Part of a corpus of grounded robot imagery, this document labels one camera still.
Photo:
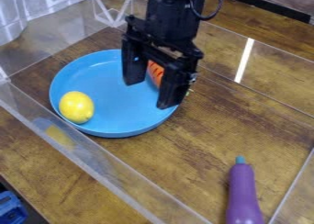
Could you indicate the purple toy eggplant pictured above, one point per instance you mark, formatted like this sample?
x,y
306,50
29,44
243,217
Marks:
x,y
243,210

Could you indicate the blue round tray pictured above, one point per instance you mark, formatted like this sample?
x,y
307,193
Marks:
x,y
126,109

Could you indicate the white sheer curtain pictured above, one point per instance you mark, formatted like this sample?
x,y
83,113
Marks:
x,y
17,12

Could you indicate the black bar in background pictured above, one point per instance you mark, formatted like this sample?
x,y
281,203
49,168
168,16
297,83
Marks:
x,y
281,10

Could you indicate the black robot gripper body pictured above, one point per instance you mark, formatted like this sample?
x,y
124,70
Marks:
x,y
168,27

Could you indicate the blue plastic object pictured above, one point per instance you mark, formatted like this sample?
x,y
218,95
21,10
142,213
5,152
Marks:
x,y
12,211

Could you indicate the clear acrylic enclosure wall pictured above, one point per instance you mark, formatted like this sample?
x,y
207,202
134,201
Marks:
x,y
250,108

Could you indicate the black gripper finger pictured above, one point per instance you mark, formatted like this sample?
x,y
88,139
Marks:
x,y
134,62
176,80

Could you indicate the yellow toy lemon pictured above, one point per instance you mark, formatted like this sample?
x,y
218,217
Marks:
x,y
76,107

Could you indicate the orange toy carrot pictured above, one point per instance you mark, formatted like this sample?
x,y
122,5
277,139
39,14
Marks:
x,y
155,73

